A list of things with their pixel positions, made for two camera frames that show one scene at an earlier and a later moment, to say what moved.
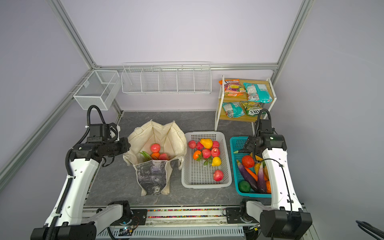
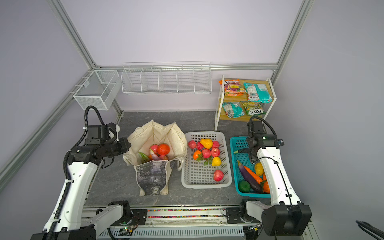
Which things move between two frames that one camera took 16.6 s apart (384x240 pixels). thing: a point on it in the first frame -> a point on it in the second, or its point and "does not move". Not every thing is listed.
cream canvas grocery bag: [153, 176] does not move
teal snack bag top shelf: [257, 92] does not move
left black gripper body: [115, 148] does not move
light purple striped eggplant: [262, 185] -> [154, 156]
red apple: [155, 148] does not move
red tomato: [248, 161] -> [163, 149]
